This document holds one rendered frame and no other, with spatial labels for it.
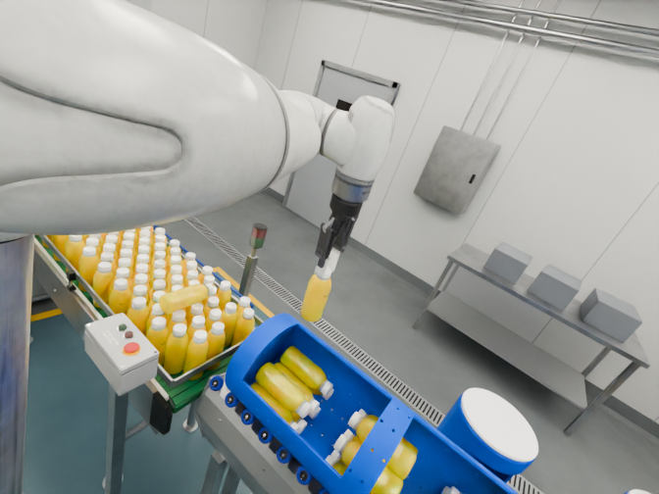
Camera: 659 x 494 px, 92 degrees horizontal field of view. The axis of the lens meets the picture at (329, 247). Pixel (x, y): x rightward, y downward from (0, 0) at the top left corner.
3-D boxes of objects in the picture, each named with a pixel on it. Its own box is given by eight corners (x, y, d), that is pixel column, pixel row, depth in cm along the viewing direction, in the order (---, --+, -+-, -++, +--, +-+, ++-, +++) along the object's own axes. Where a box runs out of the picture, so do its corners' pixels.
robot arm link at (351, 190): (381, 177, 73) (374, 201, 76) (350, 162, 76) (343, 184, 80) (361, 184, 66) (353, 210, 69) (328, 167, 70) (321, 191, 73)
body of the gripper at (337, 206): (351, 206, 70) (339, 241, 75) (371, 198, 76) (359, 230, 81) (325, 191, 73) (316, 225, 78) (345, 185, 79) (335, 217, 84)
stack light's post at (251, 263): (213, 413, 192) (252, 259, 146) (209, 408, 193) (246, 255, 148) (219, 409, 195) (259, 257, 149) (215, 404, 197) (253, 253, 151)
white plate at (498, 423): (447, 395, 119) (445, 397, 119) (511, 472, 98) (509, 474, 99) (489, 381, 134) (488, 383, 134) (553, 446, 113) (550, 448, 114)
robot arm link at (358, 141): (383, 174, 75) (332, 155, 77) (409, 105, 66) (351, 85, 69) (371, 187, 66) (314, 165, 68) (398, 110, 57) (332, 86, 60)
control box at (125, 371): (119, 397, 84) (121, 370, 80) (84, 350, 93) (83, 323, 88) (156, 376, 93) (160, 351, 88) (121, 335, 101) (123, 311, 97)
